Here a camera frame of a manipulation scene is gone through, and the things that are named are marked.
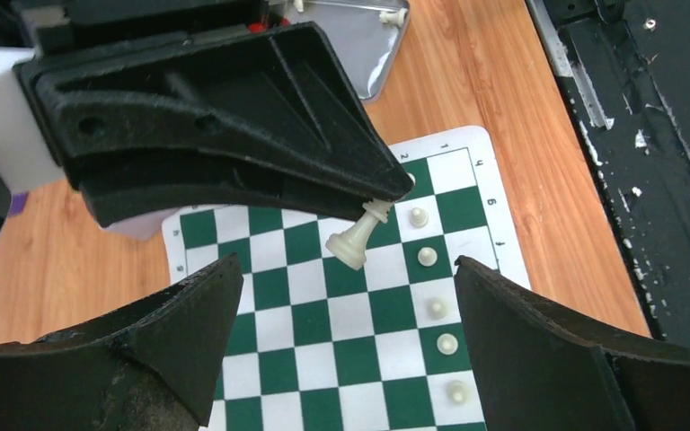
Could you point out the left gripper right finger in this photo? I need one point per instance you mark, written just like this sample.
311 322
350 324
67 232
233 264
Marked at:
539 365

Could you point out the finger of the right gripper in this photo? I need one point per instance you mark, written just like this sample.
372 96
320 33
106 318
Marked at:
202 193
270 111

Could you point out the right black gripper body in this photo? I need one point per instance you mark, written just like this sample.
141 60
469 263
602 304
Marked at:
64 26

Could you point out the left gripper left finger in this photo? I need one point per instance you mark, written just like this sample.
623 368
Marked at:
150 365

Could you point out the white pawn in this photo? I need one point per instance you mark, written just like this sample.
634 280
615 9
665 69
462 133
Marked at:
427 256
447 344
418 217
457 392
437 308

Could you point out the green white chess mat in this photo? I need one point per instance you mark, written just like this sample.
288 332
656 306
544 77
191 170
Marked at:
317 345

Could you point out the white chess bishop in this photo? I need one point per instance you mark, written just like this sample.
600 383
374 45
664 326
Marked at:
349 246

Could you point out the metal tin with white pieces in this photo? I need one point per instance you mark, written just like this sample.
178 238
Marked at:
365 35

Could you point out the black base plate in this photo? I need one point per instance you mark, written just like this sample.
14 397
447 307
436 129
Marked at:
623 68

